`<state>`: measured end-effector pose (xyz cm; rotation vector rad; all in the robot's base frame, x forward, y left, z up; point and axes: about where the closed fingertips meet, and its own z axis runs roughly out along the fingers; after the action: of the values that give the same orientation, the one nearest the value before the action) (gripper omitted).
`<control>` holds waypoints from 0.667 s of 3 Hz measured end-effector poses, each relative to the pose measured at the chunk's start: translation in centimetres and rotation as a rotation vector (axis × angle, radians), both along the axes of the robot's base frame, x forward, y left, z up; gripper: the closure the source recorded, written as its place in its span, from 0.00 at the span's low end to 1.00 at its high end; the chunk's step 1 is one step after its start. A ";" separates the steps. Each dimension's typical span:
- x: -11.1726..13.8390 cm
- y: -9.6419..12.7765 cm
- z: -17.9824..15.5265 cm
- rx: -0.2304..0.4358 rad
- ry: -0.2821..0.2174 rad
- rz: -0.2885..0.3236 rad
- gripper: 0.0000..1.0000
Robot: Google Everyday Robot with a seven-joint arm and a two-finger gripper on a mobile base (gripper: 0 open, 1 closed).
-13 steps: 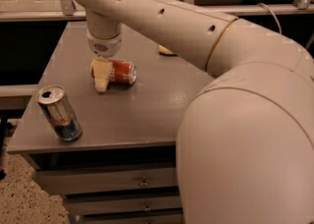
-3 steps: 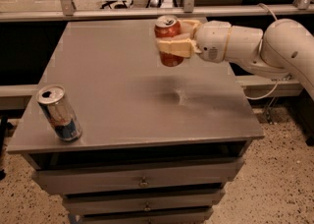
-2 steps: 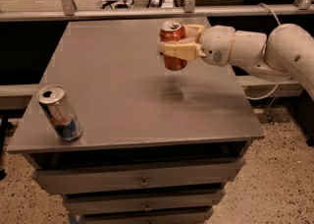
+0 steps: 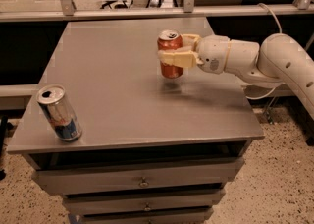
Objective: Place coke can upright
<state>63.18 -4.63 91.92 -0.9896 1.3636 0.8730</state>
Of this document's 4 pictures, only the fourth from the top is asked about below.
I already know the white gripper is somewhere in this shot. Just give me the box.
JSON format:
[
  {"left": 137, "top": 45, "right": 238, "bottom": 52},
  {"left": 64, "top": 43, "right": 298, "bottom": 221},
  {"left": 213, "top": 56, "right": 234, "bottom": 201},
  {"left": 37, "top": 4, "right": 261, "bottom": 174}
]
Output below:
[{"left": 158, "top": 34, "right": 231, "bottom": 74}]

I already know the red coke can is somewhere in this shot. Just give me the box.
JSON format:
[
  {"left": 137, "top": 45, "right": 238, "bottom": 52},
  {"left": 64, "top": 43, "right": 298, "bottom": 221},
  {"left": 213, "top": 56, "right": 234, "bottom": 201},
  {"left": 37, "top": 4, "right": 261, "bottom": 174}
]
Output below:
[{"left": 157, "top": 29, "right": 183, "bottom": 79}]

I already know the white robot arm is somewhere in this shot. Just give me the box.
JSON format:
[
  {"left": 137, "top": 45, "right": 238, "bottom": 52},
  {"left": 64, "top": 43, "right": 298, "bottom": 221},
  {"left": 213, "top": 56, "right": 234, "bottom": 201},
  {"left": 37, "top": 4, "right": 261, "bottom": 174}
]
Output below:
[{"left": 158, "top": 33, "right": 314, "bottom": 118}]

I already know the silver blue energy drink can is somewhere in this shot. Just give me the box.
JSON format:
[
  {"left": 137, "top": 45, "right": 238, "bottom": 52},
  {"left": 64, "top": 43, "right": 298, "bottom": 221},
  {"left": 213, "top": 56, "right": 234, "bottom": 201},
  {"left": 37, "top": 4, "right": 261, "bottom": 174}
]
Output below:
[{"left": 36, "top": 84, "right": 82, "bottom": 142}]

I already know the grey drawer cabinet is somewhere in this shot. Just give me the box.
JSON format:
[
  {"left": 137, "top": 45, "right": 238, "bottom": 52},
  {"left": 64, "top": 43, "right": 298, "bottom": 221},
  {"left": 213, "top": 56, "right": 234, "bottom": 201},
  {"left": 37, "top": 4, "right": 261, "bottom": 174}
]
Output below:
[{"left": 6, "top": 16, "right": 266, "bottom": 224}]

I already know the top grey drawer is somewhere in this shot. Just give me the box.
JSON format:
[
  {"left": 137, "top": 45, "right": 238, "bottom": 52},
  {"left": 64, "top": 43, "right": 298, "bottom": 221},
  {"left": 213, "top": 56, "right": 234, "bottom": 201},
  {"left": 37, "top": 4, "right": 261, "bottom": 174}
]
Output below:
[{"left": 33, "top": 157, "right": 244, "bottom": 195}]

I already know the grey drawer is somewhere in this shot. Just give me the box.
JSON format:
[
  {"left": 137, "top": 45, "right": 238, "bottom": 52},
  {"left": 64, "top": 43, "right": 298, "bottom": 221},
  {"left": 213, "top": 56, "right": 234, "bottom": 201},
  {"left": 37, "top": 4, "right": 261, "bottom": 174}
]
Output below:
[
  {"left": 33, "top": 157, "right": 244, "bottom": 195},
  {"left": 63, "top": 189, "right": 225, "bottom": 215},
  {"left": 82, "top": 207, "right": 213, "bottom": 224}
]

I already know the middle grey drawer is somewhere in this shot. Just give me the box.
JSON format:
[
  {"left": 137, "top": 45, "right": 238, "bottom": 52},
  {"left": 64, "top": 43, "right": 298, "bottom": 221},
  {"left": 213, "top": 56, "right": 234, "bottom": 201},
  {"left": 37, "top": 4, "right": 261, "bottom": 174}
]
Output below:
[{"left": 63, "top": 189, "right": 225, "bottom": 215}]

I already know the bottom grey drawer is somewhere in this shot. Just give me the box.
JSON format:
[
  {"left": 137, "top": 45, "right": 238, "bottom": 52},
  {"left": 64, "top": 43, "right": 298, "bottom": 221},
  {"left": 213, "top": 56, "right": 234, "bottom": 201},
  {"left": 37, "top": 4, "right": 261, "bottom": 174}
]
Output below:
[{"left": 82, "top": 207, "right": 213, "bottom": 224}]

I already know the white cable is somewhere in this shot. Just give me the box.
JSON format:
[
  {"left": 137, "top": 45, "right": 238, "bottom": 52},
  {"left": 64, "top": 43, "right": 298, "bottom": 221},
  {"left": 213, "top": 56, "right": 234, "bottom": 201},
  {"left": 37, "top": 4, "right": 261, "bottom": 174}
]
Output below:
[{"left": 244, "top": 2, "right": 284, "bottom": 101}]

